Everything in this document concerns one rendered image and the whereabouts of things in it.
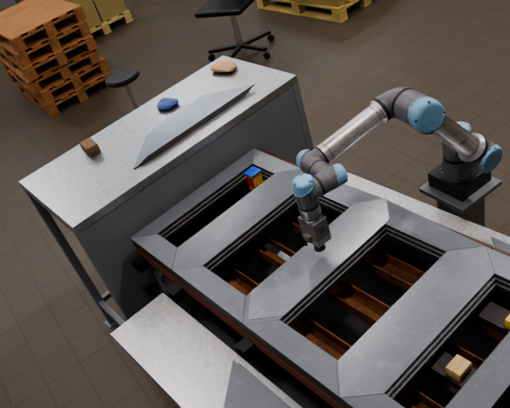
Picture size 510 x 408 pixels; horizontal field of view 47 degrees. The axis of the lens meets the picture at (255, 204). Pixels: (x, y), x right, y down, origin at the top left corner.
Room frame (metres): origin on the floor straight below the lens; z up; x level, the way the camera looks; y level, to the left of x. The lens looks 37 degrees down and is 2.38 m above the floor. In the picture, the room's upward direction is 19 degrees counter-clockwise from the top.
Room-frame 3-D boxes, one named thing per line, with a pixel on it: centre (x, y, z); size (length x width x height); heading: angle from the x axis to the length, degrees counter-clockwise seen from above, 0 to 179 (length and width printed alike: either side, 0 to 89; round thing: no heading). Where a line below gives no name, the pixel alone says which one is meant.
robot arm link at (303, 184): (1.58, -0.18, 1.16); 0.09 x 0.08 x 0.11; 106
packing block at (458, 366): (1.00, -0.42, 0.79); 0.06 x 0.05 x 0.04; 120
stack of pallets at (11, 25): (6.18, 1.56, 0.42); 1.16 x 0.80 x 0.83; 26
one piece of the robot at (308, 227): (1.57, -0.16, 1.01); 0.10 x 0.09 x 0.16; 117
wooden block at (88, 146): (2.56, 0.66, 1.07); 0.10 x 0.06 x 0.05; 24
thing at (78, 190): (2.57, 0.32, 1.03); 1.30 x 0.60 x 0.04; 120
